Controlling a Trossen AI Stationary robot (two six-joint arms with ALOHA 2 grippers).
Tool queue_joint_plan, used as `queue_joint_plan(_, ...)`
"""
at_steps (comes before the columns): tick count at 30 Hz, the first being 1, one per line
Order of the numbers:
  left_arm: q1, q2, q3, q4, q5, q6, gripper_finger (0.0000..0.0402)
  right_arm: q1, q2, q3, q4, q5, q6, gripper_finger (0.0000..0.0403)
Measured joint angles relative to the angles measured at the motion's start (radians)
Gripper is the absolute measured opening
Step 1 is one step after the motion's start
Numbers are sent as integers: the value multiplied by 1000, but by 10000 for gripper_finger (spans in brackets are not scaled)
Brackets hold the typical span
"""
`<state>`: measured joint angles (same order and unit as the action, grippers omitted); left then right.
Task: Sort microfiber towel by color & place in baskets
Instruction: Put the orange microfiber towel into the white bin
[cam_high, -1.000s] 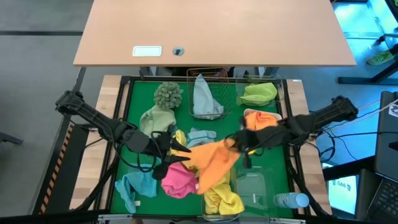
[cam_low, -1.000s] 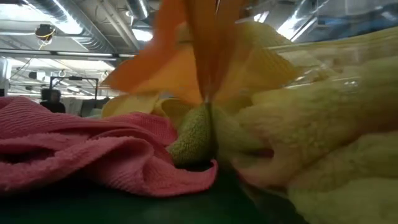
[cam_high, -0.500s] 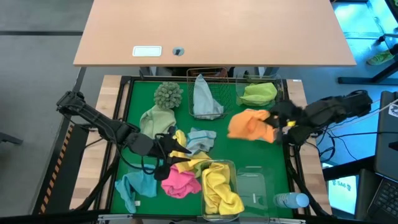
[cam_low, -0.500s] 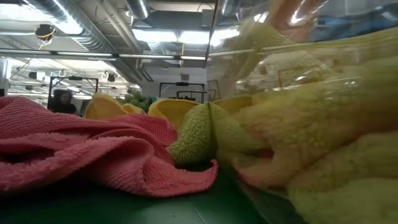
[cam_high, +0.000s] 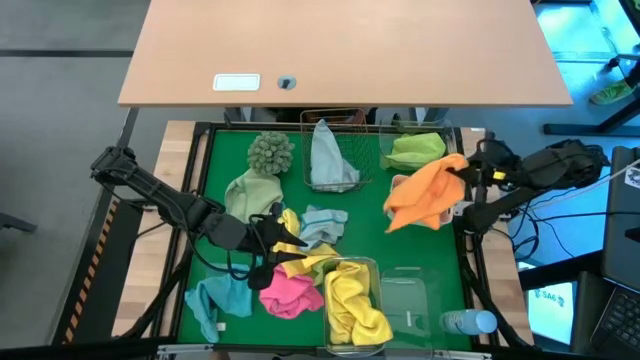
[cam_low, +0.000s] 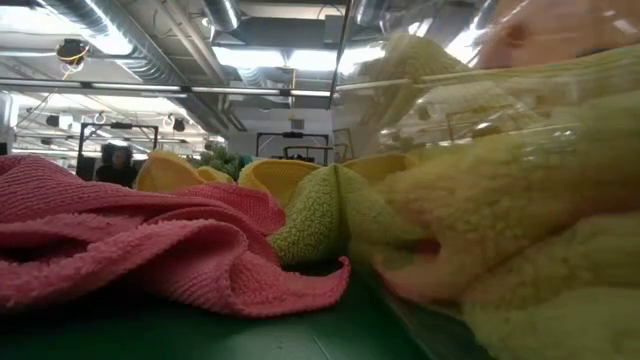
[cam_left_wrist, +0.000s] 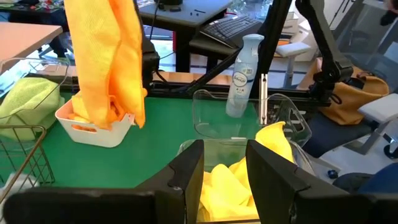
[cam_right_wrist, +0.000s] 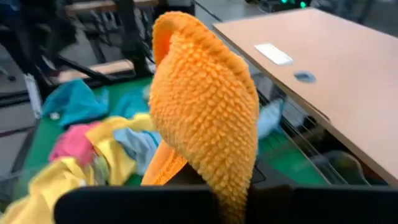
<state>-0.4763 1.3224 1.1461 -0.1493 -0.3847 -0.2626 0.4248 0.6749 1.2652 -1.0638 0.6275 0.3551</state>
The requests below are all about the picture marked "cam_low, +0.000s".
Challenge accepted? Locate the silver ventilation duct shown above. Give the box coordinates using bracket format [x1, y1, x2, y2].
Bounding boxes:
[202, 0, 242, 32]

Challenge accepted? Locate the black round ceiling device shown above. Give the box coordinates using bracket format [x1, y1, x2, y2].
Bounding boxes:
[55, 38, 91, 66]

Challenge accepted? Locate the green table mat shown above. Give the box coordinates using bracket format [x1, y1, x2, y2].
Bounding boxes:
[0, 272, 481, 360]

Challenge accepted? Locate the bright ceiling light panel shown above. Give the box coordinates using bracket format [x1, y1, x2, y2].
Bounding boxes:
[212, 45, 386, 71]

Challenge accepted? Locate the orange microfiber towel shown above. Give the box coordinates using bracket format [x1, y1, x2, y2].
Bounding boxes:
[474, 0, 640, 70]

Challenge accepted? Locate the long ceiling light tube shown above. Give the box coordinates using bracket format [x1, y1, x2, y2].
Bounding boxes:
[0, 77, 334, 99]

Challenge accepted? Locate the black background rig frame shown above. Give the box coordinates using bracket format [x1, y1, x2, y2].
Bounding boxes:
[255, 131, 332, 168]

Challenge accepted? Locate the lime green microfiber towel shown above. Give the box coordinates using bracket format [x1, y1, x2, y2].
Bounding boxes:
[269, 163, 431, 269]

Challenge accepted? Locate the black background gantry frame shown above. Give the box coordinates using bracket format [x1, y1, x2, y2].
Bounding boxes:
[77, 122, 160, 182]

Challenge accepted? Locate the clear rectangular plastic container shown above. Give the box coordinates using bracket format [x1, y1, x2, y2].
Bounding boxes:
[329, 0, 640, 360]

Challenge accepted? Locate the person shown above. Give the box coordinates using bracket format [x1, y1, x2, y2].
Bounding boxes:
[94, 144, 140, 190]

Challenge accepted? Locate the pink microfiber towel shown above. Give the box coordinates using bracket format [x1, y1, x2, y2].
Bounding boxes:
[0, 153, 351, 320]

